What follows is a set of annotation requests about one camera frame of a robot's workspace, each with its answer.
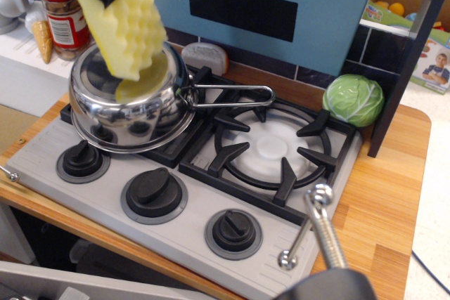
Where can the yellow wavy sponge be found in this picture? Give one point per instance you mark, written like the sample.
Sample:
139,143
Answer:
128,34

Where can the stainless steel pot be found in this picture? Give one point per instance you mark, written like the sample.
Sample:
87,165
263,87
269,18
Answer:
164,72

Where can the grey toy faucet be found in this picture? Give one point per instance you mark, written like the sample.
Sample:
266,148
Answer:
11,10

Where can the toy ice cream cone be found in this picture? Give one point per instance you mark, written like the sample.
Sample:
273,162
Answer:
43,38

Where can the red lid spice jar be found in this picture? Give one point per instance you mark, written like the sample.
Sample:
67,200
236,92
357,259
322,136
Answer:
69,30

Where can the black left stove knob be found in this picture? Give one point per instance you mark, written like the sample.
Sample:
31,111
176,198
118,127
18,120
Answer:
82,163

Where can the black stove knob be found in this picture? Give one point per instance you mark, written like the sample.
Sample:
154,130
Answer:
82,163
154,197
233,234

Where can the blue plastic bin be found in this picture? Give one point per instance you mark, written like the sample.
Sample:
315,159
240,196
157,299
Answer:
314,34

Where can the black middle stove knob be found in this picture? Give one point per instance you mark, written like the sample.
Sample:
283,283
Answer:
154,197

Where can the grey toy stove top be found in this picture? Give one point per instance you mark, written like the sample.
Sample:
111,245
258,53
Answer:
258,277

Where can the black right burner grate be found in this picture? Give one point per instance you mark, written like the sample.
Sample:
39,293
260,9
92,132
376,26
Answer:
261,160

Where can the green toy cabbage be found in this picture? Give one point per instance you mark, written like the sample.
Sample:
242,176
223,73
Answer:
354,99

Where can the black right stove knob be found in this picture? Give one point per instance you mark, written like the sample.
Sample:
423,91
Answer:
233,234

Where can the cardboard box of toys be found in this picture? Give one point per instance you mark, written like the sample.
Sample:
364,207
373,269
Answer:
432,69

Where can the wooden counter board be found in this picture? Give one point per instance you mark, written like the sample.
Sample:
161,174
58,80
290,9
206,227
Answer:
375,218

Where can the black vertical post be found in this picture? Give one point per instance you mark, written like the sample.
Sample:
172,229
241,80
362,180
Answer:
418,35

